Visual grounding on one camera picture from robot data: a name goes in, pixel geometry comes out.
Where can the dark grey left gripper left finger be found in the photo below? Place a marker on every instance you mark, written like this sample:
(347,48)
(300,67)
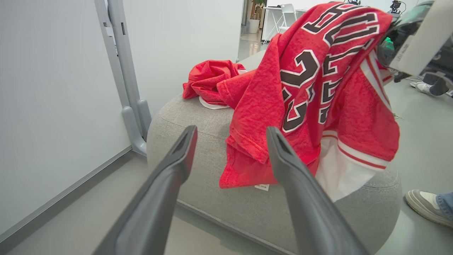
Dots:
(155,198)

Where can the white table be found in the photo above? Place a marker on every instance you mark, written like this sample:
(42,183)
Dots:
(270,17)

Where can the grey fabric ottoman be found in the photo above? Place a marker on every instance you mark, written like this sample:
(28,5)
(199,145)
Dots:
(198,148)

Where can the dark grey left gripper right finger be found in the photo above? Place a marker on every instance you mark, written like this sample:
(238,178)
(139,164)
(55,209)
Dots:
(311,212)

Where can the green potted plant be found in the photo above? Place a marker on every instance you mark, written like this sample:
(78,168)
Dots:
(258,7)

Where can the white chair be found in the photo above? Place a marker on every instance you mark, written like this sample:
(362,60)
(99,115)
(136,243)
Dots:
(288,12)

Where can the grey white sneaker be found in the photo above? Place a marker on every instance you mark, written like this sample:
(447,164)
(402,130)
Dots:
(423,205)

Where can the dark trouser leg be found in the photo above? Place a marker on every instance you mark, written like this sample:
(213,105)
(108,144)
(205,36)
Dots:
(440,85)

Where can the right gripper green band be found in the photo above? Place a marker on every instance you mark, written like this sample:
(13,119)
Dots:
(421,39)

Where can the grey metal partition frame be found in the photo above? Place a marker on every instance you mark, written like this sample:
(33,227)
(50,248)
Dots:
(120,63)

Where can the red basketball jersey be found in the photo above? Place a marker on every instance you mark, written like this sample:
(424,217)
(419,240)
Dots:
(262,95)

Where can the blue jeans leg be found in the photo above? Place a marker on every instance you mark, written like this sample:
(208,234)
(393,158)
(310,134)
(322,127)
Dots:
(446,203)

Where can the light grey partition foot bracket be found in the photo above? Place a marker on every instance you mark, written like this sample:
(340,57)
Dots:
(136,131)

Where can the white plant pot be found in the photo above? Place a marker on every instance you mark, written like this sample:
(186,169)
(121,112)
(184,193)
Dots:
(253,26)

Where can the red garment white trim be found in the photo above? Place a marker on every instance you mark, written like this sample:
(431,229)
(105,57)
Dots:
(208,78)

